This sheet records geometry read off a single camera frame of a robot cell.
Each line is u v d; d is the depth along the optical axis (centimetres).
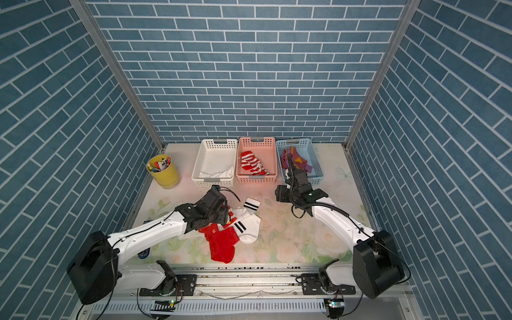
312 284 74
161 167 96
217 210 68
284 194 76
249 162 108
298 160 112
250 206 95
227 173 101
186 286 74
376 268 41
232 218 89
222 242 83
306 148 120
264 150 120
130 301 71
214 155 116
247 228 88
